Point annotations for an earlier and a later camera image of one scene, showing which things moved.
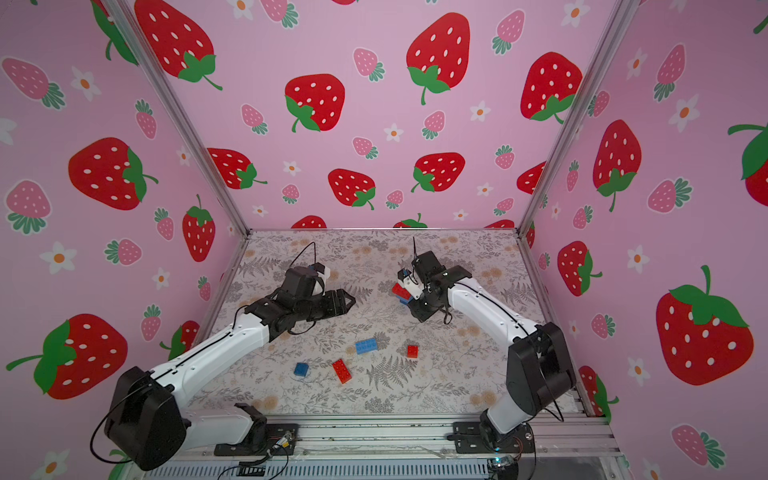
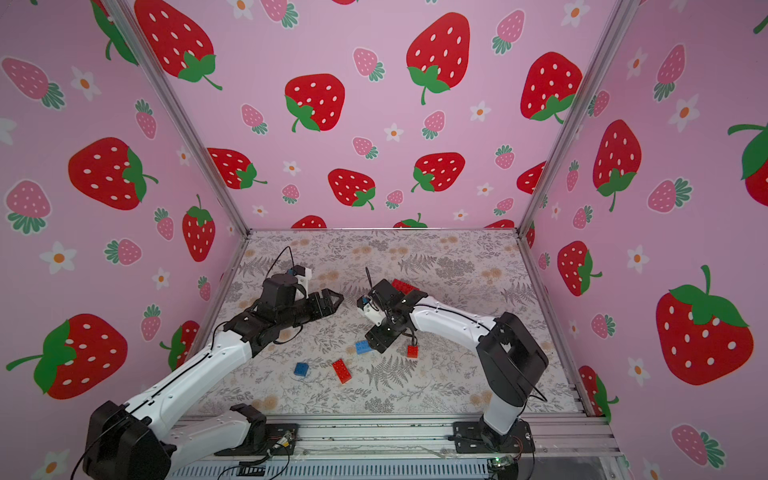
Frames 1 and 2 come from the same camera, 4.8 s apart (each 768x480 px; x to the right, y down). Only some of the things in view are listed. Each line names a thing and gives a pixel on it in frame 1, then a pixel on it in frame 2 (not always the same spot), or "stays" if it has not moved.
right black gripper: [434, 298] -> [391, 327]
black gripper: [403, 273] -> [368, 306]
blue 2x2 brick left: [301, 369] stays
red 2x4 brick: [341, 371] stays
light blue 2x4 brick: [365, 346] stays
